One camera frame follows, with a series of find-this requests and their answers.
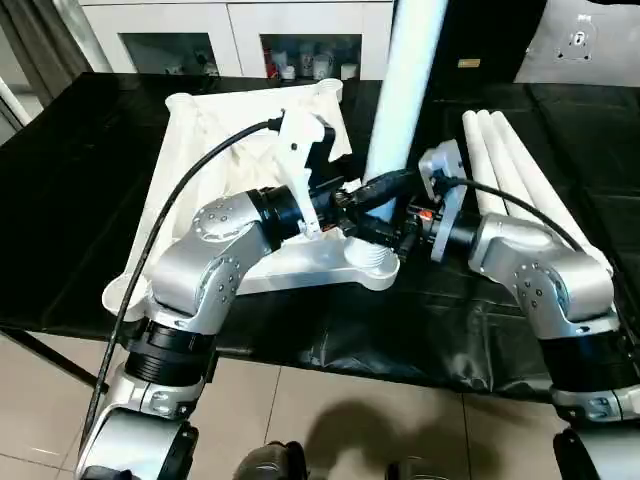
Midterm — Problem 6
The white plastic table leg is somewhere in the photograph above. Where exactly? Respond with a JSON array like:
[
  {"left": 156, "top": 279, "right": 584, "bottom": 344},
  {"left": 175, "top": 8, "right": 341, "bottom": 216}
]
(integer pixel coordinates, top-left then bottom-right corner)
[
  {"left": 460, "top": 110, "right": 501, "bottom": 216},
  {"left": 488, "top": 110, "right": 614, "bottom": 274},
  {"left": 474, "top": 109, "right": 531, "bottom": 219},
  {"left": 344, "top": 0, "right": 448, "bottom": 269}
]

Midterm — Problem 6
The white plastic table top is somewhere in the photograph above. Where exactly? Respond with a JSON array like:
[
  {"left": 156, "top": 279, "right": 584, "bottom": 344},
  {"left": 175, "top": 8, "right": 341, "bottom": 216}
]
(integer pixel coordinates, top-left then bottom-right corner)
[{"left": 101, "top": 78, "right": 401, "bottom": 324}]

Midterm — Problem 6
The glossy black box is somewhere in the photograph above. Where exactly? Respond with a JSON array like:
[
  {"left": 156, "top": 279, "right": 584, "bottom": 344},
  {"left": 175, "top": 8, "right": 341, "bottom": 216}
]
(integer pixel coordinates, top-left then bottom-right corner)
[{"left": 434, "top": 0, "right": 549, "bottom": 81}]

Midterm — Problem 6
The white cabinet with glass doors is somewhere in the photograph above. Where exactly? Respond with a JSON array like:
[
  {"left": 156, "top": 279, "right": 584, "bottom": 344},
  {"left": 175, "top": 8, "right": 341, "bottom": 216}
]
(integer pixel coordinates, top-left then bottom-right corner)
[{"left": 74, "top": 0, "right": 396, "bottom": 81}]

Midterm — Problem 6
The dark left robot foot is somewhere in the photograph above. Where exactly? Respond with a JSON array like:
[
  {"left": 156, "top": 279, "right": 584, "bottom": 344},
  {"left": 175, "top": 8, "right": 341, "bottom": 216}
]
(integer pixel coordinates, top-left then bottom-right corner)
[{"left": 239, "top": 442, "right": 306, "bottom": 480}]

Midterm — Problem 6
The black table mat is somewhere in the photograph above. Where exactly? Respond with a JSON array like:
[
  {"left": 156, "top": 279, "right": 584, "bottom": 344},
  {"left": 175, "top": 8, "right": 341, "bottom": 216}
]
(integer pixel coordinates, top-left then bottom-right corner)
[{"left": 0, "top": 72, "right": 640, "bottom": 406}]

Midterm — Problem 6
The black metal floor bar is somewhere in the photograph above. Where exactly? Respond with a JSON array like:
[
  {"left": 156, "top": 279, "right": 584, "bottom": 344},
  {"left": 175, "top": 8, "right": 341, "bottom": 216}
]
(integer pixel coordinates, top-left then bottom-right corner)
[{"left": 0, "top": 324, "right": 101, "bottom": 386}]

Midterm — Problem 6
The grey curtain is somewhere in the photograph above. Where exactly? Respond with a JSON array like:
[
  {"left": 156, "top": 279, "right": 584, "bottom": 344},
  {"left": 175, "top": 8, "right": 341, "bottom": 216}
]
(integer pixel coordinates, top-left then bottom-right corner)
[{"left": 0, "top": 0, "right": 96, "bottom": 109}]

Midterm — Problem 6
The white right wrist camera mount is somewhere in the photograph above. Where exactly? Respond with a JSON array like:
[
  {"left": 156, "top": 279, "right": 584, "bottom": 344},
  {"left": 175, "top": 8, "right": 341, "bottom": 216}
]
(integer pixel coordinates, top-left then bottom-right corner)
[{"left": 417, "top": 139, "right": 469, "bottom": 264}]

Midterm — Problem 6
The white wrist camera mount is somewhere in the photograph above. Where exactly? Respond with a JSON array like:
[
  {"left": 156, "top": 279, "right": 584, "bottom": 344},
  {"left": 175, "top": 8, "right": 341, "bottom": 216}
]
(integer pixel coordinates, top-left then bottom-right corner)
[
  {"left": 272, "top": 108, "right": 337, "bottom": 241},
  {"left": 417, "top": 139, "right": 469, "bottom": 264}
]

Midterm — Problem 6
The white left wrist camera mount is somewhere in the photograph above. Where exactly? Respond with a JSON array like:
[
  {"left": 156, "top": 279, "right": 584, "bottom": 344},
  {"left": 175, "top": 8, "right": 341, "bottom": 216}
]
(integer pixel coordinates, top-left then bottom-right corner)
[{"left": 272, "top": 108, "right": 337, "bottom": 241}]

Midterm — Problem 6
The black left wrist camera cable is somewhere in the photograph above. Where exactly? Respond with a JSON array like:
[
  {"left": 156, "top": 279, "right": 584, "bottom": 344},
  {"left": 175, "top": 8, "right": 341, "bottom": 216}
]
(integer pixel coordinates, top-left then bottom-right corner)
[{"left": 78, "top": 117, "right": 284, "bottom": 446}]

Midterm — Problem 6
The white panel with round mount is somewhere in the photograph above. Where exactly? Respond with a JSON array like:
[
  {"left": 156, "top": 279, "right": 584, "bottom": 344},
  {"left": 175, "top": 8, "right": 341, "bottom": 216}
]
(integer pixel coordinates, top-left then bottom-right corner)
[{"left": 514, "top": 0, "right": 640, "bottom": 84}]

